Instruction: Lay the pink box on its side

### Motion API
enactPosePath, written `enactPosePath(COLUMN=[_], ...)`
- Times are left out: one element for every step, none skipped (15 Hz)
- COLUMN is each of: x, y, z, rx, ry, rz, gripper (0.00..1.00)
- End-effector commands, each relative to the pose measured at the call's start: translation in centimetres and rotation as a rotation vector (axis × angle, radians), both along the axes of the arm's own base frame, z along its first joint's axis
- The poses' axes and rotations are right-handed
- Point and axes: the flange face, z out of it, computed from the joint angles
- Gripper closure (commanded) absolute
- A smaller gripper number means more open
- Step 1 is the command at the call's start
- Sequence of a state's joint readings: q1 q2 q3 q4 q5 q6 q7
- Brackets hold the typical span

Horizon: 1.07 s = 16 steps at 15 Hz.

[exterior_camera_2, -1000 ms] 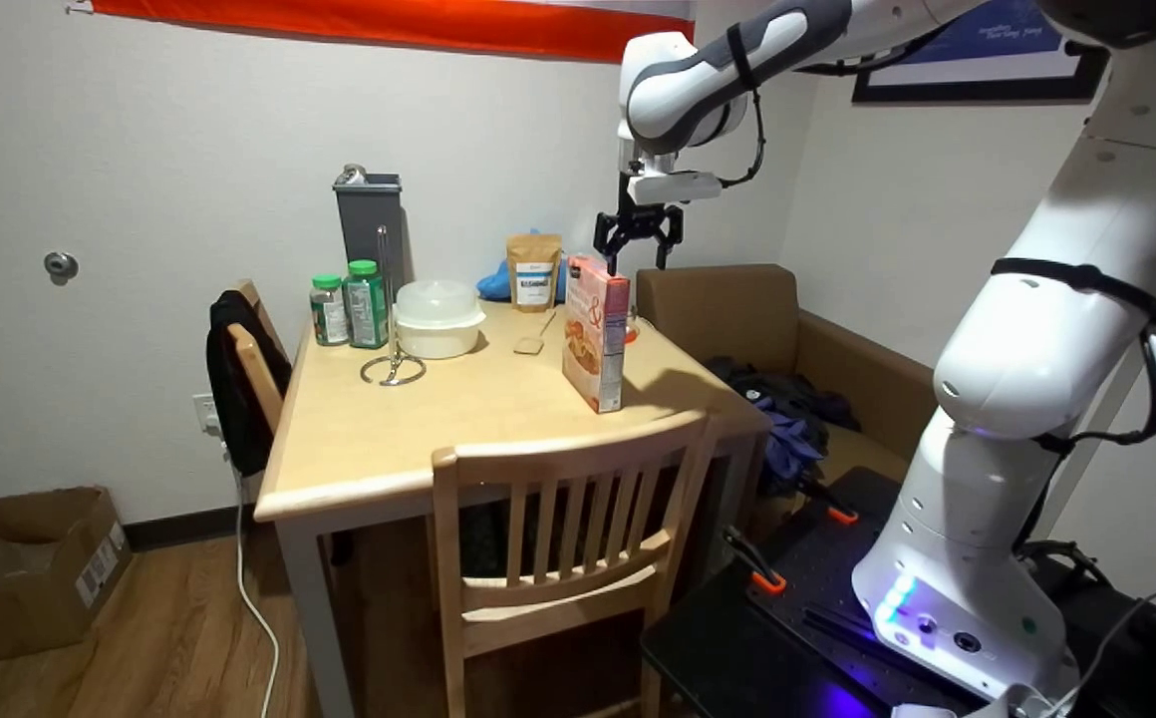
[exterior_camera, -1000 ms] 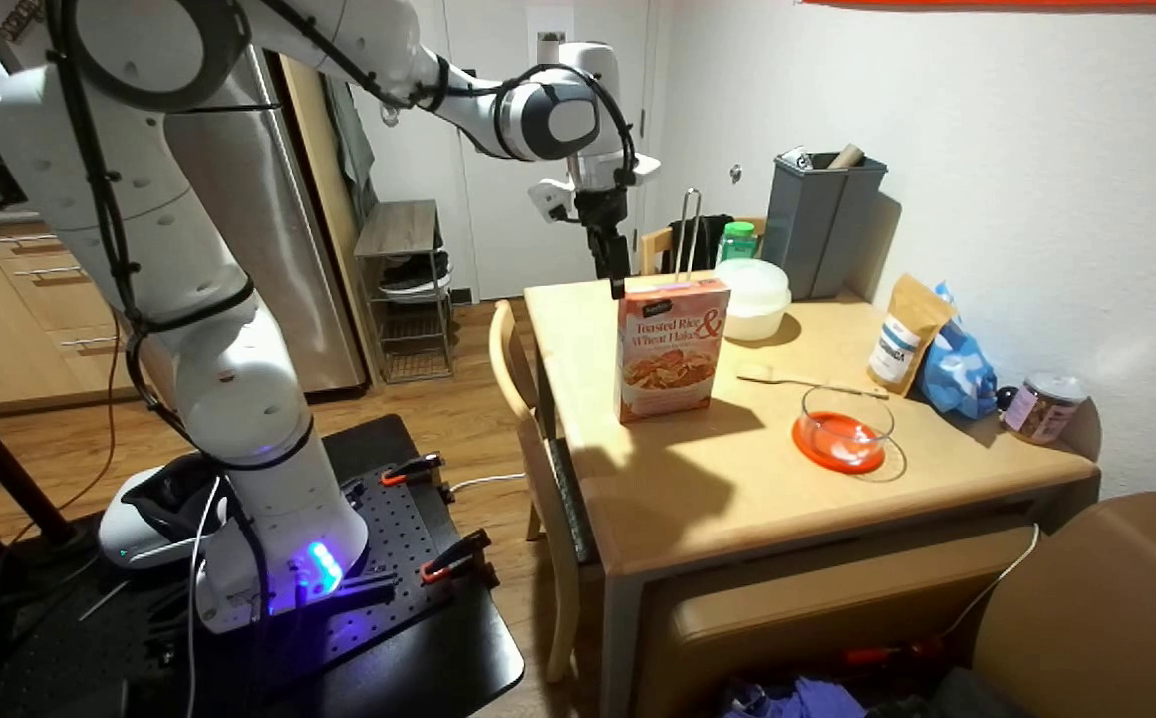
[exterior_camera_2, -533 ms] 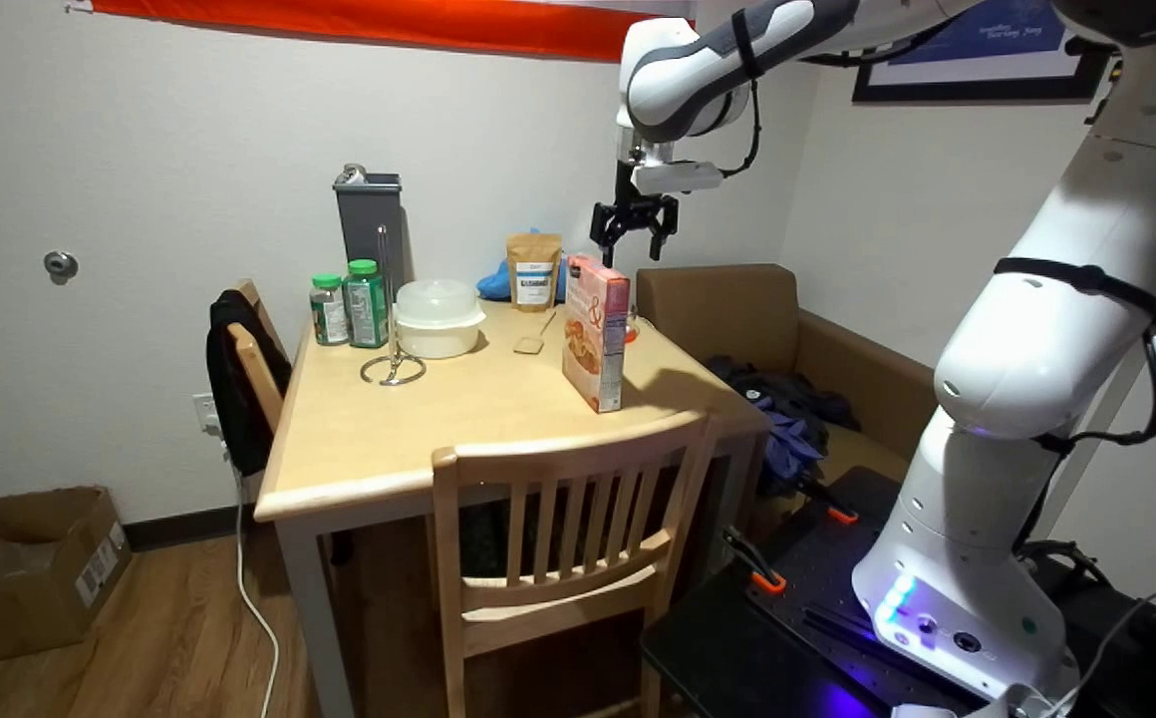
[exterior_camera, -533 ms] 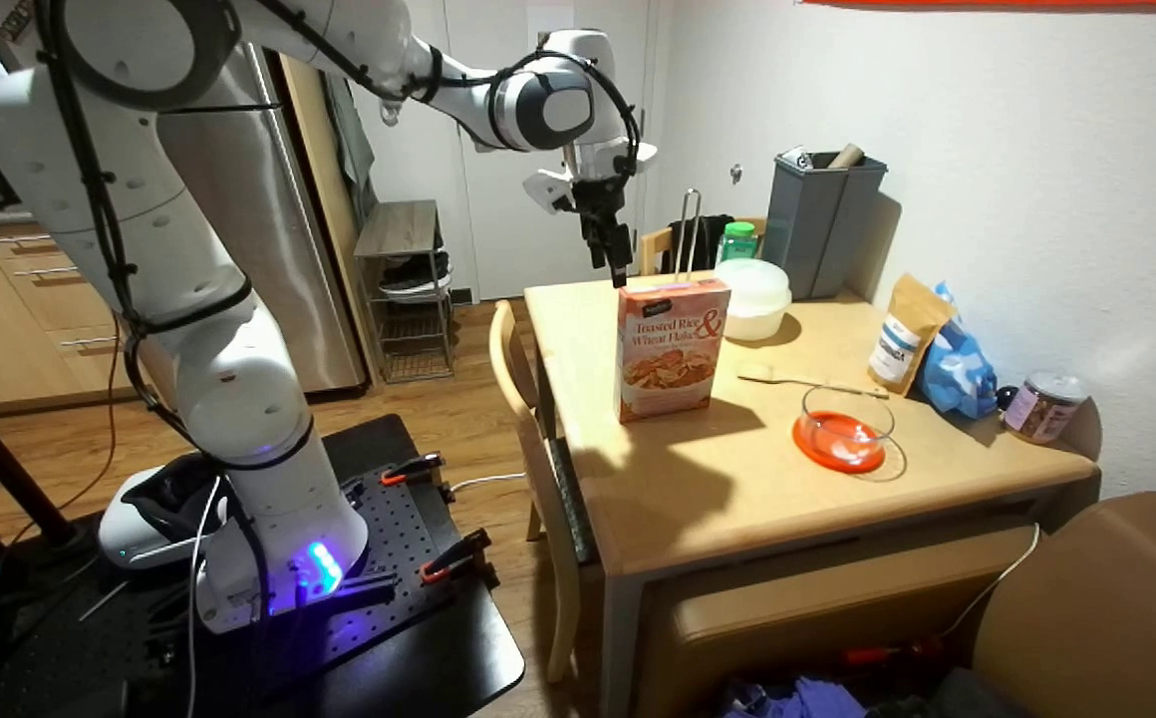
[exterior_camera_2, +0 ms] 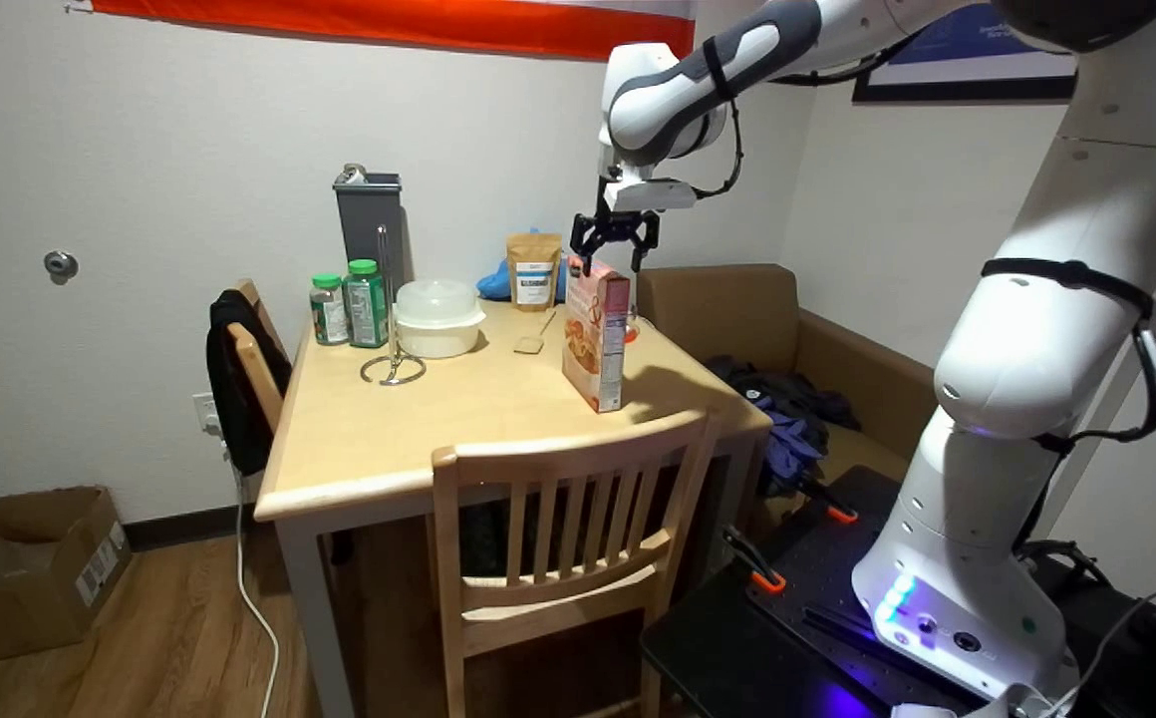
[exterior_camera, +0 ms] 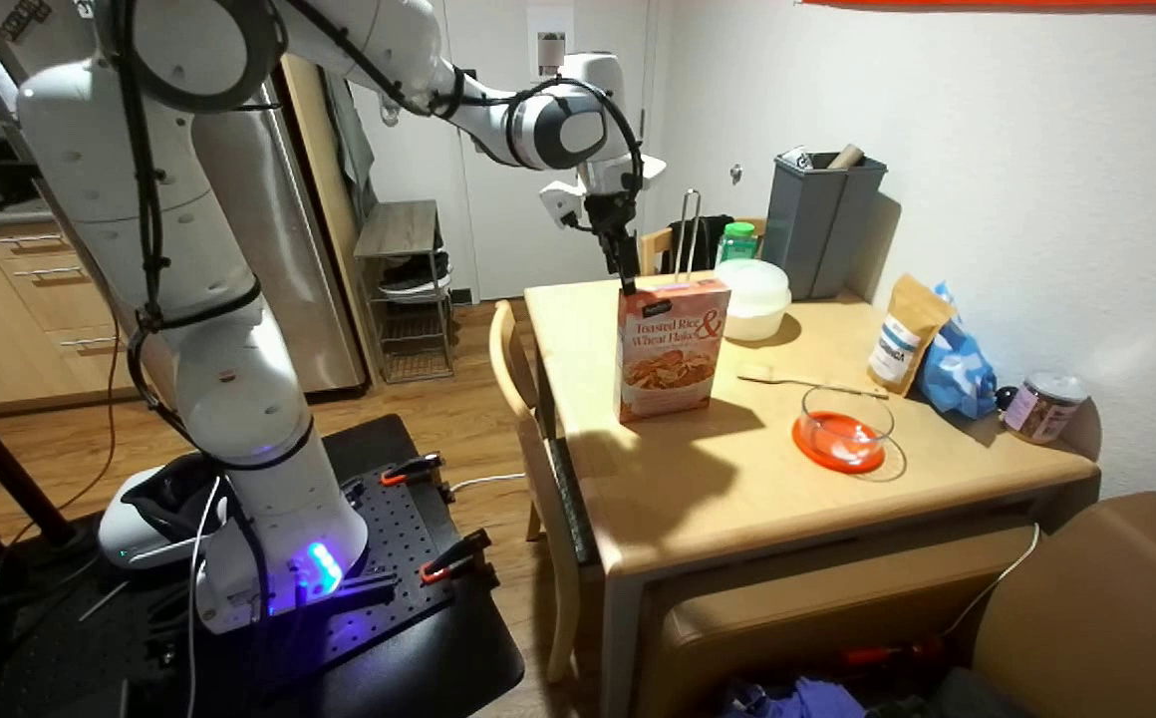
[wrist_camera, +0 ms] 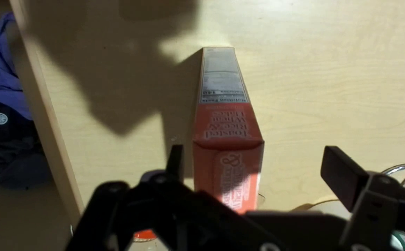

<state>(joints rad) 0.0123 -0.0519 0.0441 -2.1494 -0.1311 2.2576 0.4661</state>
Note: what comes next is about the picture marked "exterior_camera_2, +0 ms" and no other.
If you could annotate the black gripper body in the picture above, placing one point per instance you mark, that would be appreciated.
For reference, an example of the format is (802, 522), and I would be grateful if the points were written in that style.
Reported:
(621, 226)

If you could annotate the pink cardboard box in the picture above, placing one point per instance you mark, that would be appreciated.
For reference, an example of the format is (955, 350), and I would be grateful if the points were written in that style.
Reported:
(594, 336)

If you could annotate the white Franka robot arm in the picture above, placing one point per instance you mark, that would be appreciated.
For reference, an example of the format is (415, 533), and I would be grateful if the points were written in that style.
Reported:
(1001, 533)

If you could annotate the brown cardboard box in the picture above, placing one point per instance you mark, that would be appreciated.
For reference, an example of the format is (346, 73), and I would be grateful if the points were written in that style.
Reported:
(22, 570)

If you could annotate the brown pouch white label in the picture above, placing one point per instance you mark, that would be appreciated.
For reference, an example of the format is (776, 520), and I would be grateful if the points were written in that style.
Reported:
(532, 271)

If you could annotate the blue plastic bag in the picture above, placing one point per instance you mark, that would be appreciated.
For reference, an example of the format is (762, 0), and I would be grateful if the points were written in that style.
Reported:
(495, 284)

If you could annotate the white lidded plastic container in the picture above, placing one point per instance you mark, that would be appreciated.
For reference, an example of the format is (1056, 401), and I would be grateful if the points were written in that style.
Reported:
(442, 322)

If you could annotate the dark clothes pile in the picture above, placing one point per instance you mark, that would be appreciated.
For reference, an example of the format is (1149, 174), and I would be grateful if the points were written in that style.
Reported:
(771, 380)

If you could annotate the light wooden table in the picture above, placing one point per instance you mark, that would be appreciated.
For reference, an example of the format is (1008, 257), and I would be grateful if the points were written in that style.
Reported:
(472, 412)

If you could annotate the grey plastic bin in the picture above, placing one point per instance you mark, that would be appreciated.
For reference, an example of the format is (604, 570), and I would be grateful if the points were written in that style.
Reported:
(375, 226)

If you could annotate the purple cloth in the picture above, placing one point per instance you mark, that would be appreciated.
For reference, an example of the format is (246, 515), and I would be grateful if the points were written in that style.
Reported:
(791, 444)

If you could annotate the brown couch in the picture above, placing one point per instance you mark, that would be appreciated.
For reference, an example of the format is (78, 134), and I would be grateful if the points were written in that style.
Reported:
(858, 372)

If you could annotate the short green bottle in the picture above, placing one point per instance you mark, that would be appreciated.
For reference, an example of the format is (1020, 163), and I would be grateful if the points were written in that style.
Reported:
(327, 311)

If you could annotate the orange black clamp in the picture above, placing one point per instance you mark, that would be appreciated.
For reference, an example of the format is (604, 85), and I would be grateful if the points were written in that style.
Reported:
(766, 578)
(843, 513)

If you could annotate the light wooden slatted chair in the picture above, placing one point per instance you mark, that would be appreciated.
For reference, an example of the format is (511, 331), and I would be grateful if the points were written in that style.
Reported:
(563, 582)

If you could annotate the wooden chair with jacket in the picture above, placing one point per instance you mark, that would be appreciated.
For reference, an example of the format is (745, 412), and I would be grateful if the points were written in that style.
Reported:
(260, 372)

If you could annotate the red wall banner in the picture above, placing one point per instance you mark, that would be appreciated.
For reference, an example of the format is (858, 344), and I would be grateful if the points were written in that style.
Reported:
(404, 23)

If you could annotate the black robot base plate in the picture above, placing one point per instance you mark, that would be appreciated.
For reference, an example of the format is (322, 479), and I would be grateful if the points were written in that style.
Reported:
(741, 653)

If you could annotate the round metal wall knob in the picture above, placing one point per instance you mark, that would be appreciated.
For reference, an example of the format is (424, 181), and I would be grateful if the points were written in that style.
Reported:
(62, 265)

